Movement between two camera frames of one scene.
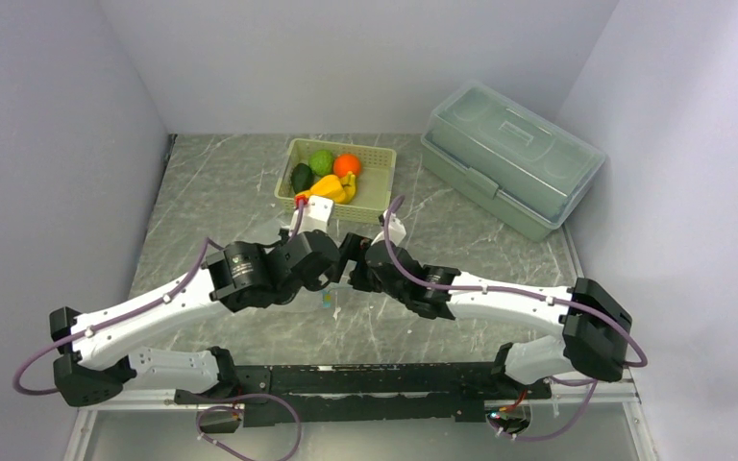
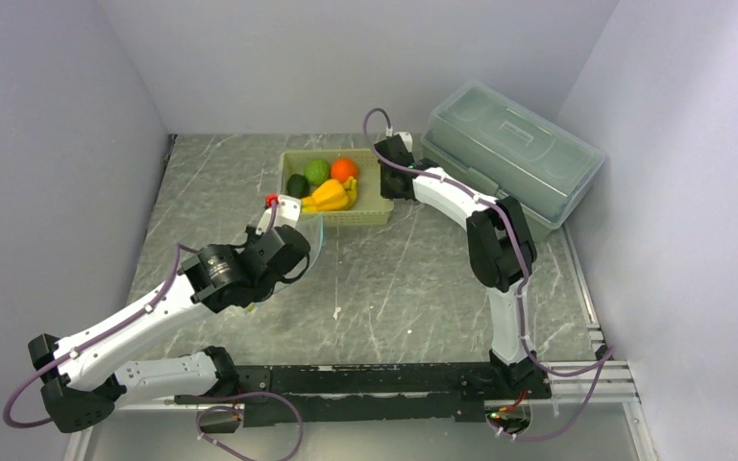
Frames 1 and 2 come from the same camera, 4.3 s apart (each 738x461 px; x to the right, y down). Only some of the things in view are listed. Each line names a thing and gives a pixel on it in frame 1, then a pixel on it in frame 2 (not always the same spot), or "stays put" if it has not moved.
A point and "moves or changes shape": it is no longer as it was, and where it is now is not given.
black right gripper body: x=363 y=277 → x=386 y=189
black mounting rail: x=364 y=392 stays put
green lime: x=321 y=162 moves or changes shape
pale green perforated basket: x=373 y=183 moves or changes shape
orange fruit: x=344 y=163 stays put
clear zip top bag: x=334 y=299 moves or changes shape
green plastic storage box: x=507 y=160 stays put
